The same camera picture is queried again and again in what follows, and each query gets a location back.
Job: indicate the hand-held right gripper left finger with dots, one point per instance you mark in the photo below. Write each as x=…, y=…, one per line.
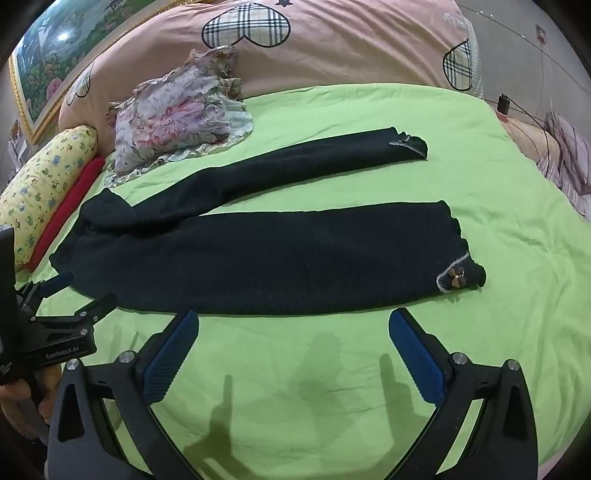
x=171, y=355

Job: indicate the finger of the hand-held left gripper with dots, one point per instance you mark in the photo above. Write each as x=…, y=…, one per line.
x=99, y=307
x=57, y=281

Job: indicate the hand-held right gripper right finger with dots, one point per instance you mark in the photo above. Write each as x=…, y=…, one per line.
x=418, y=355

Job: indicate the black pants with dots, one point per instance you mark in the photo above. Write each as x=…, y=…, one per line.
x=254, y=258

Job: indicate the person's left hand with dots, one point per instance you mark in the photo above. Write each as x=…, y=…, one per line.
x=14, y=397

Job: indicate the red pillow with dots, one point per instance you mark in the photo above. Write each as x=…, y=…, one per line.
x=69, y=203

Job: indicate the yellow printed bolster pillow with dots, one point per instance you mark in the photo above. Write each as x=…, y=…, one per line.
x=41, y=184

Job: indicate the green bed sheet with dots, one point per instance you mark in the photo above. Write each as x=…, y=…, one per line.
x=323, y=392

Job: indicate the floral ruffled pillow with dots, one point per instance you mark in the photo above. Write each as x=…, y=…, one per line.
x=175, y=120

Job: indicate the gold framed landscape painting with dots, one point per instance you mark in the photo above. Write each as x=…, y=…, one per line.
x=60, y=46

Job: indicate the peach cloth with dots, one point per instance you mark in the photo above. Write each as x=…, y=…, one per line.
x=526, y=138

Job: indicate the striped pink cloth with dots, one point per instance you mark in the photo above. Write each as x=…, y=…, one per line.
x=572, y=157

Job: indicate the black charger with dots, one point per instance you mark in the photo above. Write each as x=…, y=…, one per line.
x=503, y=106

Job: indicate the pink heart print quilt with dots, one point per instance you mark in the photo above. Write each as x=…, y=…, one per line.
x=346, y=50

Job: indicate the wall socket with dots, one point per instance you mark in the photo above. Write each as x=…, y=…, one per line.
x=541, y=34

